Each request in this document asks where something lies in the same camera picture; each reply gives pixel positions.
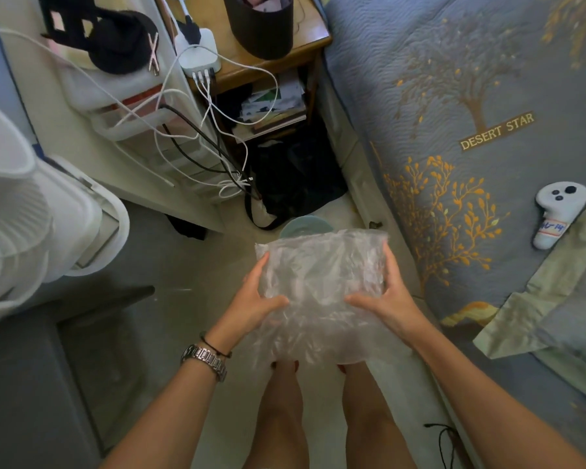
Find person's right hand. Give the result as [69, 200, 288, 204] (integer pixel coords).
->
[344, 241, 434, 348]

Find person's left hand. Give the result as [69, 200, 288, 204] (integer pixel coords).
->
[206, 252, 290, 355]

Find clear plastic bag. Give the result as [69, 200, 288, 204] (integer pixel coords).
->
[244, 229, 412, 370]

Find person's right forearm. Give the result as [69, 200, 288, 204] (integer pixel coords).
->
[410, 321, 586, 469]

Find person's left forearm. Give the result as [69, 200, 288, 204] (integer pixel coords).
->
[100, 343, 228, 469]

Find thin black wrist band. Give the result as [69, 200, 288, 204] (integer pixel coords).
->
[199, 331, 233, 360]

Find silver metal wristwatch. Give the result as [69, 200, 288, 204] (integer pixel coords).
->
[181, 344, 228, 384]

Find small black cloth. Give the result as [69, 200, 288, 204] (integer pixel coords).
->
[165, 214, 209, 241]

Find person's left leg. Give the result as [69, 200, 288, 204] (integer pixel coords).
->
[243, 360, 311, 469]

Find person's leg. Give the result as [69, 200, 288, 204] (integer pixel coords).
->
[338, 361, 419, 469]
[243, 360, 311, 469]

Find person's right leg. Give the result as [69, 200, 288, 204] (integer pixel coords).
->
[338, 361, 419, 469]

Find black fabric bag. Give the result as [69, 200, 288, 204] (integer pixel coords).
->
[243, 114, 349, 231]

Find pale green pillow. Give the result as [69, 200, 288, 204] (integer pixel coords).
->
[472, 189, 586, 411]

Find stack of papers and books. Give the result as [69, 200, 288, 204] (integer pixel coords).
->
[233, 72, 308, 143]

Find white handheld controller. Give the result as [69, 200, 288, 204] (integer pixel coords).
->
[532, 181, 586, 251]

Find white plastic drawer unit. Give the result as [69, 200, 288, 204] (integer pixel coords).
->
[56, 0, 256, 205]

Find grey quilt with tree print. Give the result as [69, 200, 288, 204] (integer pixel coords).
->
[321, 0, 586, 469]

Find dark grey storage box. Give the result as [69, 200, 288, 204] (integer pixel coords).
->
[0, 285, 157, 469]

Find white electric fan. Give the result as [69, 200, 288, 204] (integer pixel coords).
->
[0, 92, 131, 334]

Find white multi-port charger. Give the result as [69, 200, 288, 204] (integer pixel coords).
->
[174, 27, 222, 78]

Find black cylindrical container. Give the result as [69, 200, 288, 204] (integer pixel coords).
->
[222, 0, 294, 61]

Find black power plug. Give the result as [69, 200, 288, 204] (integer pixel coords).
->
[178, 13, 204, 45]

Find wooden nightstand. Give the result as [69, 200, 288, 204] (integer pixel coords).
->
[154, 0, 334, 144]

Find black headphones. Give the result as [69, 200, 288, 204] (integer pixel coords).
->
[37, 0, 160, 76]

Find black drawstring cord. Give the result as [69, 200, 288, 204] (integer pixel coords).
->
[423, 423, 464, 469]

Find black cable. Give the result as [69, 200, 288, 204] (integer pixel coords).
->
[157, 104, 260, 201]

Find white charging cables bundle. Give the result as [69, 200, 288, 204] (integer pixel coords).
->
[0, 26, 280, 200]

